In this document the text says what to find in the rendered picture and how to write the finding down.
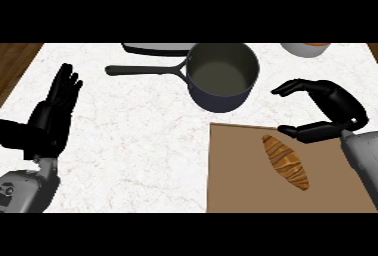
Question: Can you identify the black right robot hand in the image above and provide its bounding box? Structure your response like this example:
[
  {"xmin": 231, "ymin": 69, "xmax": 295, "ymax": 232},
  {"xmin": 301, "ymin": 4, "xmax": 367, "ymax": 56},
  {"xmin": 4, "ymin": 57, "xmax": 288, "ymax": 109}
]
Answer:
[{"xmin": 270, "ymin": 78, "xmax": 370, "ymax": 145}]

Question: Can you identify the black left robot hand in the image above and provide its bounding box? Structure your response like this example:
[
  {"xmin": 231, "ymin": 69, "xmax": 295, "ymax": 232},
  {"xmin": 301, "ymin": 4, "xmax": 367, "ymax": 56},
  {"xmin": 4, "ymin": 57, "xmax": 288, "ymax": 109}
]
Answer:
[{"xmin": 0, "ymin": 62, "xmax": 84, "ymax": 161}]

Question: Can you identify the brown striped croissant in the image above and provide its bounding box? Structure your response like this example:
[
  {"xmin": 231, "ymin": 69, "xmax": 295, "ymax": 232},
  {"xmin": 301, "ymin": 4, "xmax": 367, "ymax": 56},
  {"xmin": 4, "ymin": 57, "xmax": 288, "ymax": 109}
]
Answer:
[{"xmin": 259, "ymin": 133, "xmax": 311, "ymax": 192}]

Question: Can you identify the brown flat tray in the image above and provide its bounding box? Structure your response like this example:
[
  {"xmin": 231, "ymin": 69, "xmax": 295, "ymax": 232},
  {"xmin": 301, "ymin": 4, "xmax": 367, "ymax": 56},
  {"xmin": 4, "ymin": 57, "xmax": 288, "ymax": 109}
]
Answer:
[{"xmin": 205, "ymin": 122, "xmax": 378, "ymax": 214}]

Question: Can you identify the grey cup with orange content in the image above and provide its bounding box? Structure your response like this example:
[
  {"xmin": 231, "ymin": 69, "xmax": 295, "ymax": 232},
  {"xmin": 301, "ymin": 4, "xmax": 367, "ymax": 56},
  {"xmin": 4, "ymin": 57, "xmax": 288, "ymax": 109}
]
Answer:
[{"xmin": 279, "ymin": 43, "xmax": 332, "ymax": 59}]

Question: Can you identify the dark flat pan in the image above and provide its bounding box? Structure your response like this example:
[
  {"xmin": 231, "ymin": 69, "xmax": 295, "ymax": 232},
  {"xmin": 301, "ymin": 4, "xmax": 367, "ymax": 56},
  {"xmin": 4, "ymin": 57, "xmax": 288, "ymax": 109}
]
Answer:
[{"xmin": 119, "ymin": 43, "xmax": 197, "ymax": 57}]

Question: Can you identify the dark grey pot with handle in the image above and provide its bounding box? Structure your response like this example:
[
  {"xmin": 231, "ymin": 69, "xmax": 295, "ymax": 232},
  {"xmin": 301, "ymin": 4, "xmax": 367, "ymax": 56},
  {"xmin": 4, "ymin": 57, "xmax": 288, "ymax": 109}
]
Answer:
[{"xmin": 103, "ymin": 43, "xmax": 261, "ymax": 114}]

